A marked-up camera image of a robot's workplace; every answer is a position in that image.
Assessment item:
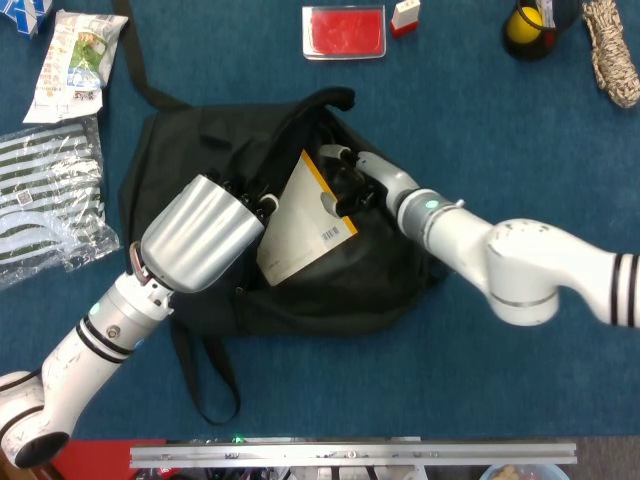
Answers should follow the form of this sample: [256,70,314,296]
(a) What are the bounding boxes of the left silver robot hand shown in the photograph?
[128,172,281,294]

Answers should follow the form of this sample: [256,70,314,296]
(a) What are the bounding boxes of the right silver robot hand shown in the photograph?
[318,143,421,219]

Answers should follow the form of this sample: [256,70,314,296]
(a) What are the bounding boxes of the white yellow Lexicon book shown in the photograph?
[255,148,360,288]

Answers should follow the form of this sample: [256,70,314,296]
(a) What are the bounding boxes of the black fabric backpack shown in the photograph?
[110,0,449,426]

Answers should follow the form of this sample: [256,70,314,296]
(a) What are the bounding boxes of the red ink pad tin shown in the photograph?
[301,4,388,62]

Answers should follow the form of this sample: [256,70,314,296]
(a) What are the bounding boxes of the striped garment in plastic bag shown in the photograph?
[0,115,122,293]

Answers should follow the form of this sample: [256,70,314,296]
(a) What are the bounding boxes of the red white stamp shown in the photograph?
[389,0,422,40]

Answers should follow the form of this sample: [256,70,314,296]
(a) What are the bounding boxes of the black mesh pen holder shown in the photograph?
[501,0,585,62]

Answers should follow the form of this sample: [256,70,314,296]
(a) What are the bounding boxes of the yellow foam ball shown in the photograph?
[505,8,544,42]

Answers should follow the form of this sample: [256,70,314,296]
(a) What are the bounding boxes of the white green snack bag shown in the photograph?
[22,9,130,125]

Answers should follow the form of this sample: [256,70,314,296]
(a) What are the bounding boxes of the red cap whiteboard marker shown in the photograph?
[537,0,558,49]

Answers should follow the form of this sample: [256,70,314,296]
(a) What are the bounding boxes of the red box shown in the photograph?
[52,439,166,480]

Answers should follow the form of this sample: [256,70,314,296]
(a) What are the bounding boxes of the blue white snake puzzle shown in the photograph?
[0,0,55,40]

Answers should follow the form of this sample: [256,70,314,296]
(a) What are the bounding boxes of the light blue bowl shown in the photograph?
[478,463,571,480]

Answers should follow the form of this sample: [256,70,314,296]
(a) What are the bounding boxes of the beige speckled rope bundle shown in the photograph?
[581,0,640,110]

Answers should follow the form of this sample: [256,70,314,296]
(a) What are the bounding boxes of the aluminium profile rail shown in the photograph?
[129,441,579,470]

